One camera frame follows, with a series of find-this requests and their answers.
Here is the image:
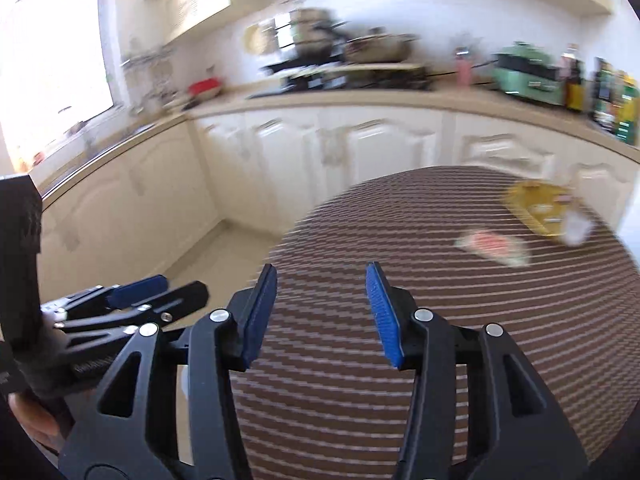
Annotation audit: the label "person's left hand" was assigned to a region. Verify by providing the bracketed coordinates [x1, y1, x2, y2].
[7, 393, 76, 454]

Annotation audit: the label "red and white wrapper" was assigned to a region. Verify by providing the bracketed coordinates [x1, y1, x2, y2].
[454, 229, 532, 267]

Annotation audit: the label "green electric cooker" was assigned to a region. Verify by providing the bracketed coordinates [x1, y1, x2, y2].
[492, 42, 563, 107]

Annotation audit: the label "wall utensil rail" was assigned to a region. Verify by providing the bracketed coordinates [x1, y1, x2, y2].
[120, 45, 172, 92]

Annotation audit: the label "round bamboo tray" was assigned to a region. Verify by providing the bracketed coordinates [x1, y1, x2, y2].
[244, 22, 274, 57]

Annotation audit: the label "clear plastic scrap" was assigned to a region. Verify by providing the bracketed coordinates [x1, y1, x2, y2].
[562, 205, 597, 247]

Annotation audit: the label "kitchen window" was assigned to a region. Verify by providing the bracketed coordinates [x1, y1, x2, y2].
[0, 0, 116, 161]

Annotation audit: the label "wooden cutting board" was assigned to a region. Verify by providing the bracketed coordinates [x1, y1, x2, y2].
[345, 61, 427, 73]

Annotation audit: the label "dark sauce bottle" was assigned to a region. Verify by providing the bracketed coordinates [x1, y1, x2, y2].
[559, 44, 587, 112]

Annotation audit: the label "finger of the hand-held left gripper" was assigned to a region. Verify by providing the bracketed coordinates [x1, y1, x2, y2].
[42, 275, 168, 319]
[65, 281, 209, 349]

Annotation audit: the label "yellow foil packet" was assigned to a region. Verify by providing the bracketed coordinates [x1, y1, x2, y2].
[502, 180, 581, 246]

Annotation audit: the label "black gas stove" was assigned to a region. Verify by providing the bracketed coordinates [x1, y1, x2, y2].
[250, 60, 433, 98]

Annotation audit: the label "steel wok with lid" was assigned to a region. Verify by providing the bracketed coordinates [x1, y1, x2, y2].
[342, 32, 418, 65]

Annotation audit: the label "pink utensil holder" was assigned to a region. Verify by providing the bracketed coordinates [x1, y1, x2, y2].
[454, 49, 475, 87]

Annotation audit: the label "brown patterned tablecloth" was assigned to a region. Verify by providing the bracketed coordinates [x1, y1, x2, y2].
[232, 165, 640, 480]

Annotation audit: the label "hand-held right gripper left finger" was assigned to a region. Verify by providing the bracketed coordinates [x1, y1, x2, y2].
[59, 263, 278, 480]

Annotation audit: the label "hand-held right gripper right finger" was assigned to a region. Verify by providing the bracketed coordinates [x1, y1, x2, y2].
[365, 261, 588, 480]

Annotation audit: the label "cream kitchen base cabinets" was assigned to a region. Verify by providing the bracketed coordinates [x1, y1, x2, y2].
[30, 87, 640, 261]

